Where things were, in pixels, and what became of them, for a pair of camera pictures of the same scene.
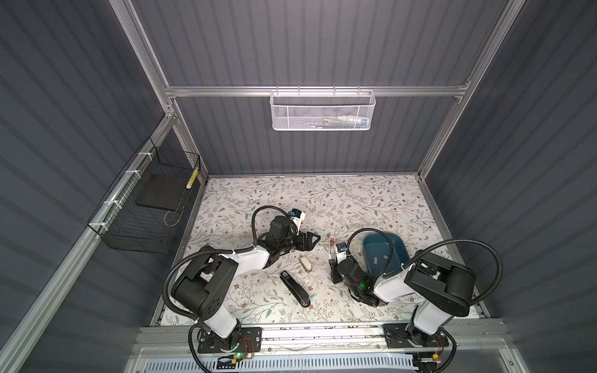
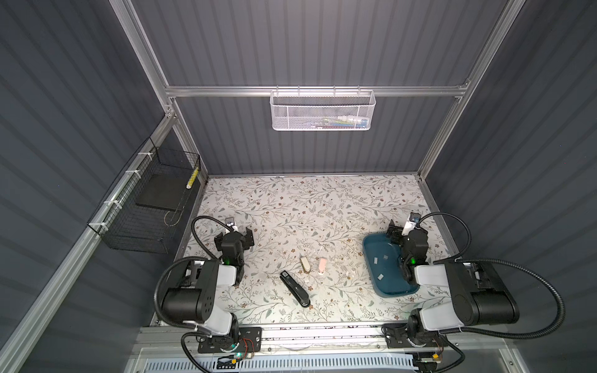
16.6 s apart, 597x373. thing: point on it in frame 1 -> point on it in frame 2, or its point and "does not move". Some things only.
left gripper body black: [300, 245] -> [244, 241]
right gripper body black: [335, 275] -> [398, 239]
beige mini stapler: [305, 263] does not move
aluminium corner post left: [127, 13] does not move
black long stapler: [295, 289] does not move
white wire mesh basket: [322, 110] does not move
